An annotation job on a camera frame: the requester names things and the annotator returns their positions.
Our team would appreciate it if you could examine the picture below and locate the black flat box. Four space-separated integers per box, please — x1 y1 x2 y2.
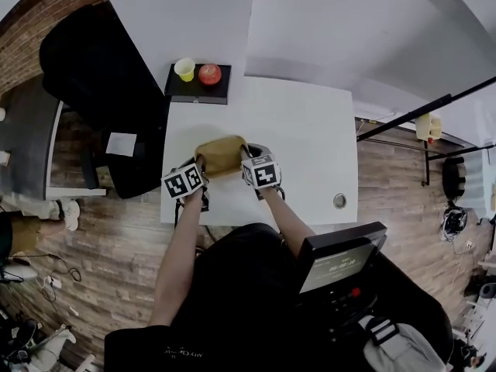
164 63 233 106

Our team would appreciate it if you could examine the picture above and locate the yellow paper cup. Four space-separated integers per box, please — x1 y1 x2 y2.
173 57 196 84

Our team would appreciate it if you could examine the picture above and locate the person's right forearm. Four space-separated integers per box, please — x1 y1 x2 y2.
260 185 318 260

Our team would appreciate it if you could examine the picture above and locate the white paper sheet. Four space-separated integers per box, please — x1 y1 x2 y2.
105 131 138 158

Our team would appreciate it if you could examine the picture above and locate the tan shallow bowl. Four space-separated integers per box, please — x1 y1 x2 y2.
193 134 251 180

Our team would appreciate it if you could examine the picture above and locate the white plastic jug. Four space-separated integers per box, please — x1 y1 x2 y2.
415 112 443 144

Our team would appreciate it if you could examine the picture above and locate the grey desk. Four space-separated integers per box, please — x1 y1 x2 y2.
0 74 108 202

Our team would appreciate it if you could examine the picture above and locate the red apple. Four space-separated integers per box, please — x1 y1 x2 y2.
198 63 223 87

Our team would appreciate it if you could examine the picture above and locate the black and white cable bundle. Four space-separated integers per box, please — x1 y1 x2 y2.
439 204 468 243

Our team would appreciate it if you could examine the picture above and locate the black chest-mounted screen device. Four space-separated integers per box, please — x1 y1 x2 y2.
298 221 389 326

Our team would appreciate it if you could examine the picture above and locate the person's black shirt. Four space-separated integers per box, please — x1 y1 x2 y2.
103 222 455 372

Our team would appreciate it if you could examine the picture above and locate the grey strapped bag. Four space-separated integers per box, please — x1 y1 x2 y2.
357 315 447 372

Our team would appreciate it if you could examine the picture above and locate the black office chair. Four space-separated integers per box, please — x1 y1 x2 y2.
38 3 172 201

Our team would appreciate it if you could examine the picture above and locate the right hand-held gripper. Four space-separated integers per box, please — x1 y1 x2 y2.
239 143 286 202

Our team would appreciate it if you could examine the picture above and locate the white draped table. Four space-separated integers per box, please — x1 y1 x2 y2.
462 144 496 213

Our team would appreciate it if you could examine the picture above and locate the whiteboard with black stand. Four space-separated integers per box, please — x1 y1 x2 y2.
355 75 496 188

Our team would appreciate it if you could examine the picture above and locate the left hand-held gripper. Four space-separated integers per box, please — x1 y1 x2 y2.
160 157 212 212

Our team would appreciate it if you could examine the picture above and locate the person's left forearm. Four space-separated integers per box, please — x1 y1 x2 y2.
147 191 205 329

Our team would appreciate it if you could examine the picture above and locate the black round stool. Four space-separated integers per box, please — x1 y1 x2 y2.
441 156 467 202

